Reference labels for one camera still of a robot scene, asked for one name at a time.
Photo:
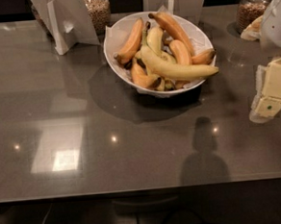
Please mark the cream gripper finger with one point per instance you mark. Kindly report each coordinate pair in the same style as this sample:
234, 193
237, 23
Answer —
252, 31
267, 101

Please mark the long yellow front banana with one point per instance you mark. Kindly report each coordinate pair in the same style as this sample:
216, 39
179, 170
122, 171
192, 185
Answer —
175, 71

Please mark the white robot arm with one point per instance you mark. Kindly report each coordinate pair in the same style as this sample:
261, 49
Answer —
267, 29

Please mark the small orange banana right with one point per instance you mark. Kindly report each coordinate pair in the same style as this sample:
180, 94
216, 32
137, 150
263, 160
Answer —
205, 57

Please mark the orange banana centre right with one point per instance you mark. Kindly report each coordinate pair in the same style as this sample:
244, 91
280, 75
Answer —
181, 54

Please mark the long orange banana top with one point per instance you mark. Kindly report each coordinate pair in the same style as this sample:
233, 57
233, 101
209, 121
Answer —
173, 28

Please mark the yellow banana middle upright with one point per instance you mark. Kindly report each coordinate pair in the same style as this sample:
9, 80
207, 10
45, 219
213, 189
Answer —
155, 40

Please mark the orange banana lower left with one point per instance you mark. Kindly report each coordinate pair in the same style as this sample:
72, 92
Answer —
141, 79

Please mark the white bowl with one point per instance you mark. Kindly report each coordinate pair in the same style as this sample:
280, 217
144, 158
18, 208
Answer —
117, 34

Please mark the glass jar with grains right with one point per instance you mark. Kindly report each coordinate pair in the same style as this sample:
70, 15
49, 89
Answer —
248, 11

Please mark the glass jar with grains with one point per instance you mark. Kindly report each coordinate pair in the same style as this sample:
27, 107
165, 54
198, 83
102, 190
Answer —
248, 11
100, 14

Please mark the white paper sign right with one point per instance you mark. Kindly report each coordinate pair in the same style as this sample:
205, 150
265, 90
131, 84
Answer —
188, 9

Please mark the white paper sign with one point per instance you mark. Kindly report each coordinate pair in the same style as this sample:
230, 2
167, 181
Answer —
188, 9
68, 22

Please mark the glass jar with grains left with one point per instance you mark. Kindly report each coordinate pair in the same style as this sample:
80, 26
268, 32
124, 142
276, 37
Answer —
100, 14

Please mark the white paper sign left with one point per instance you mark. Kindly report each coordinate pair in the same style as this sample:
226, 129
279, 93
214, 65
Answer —
68, 22

